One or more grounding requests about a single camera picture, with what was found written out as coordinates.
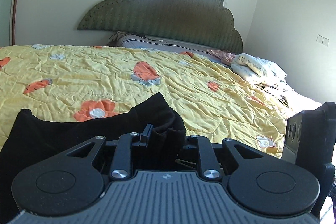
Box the black pants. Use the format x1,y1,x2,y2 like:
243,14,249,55
1,93,186,223

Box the white patterned folded blanket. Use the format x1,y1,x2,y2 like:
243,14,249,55
231,53,287,84

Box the yellow floral quilt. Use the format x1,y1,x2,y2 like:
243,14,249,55
0,44,322,162

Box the pink cloth on bed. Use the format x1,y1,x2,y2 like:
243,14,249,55
207,49,236,66

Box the striped pillow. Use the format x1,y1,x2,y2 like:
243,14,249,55
107,31,222,54

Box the green upholstered headboard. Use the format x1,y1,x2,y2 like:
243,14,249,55
77,0,243,53

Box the white wall light switch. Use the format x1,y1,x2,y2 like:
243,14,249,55
316,35,329,47

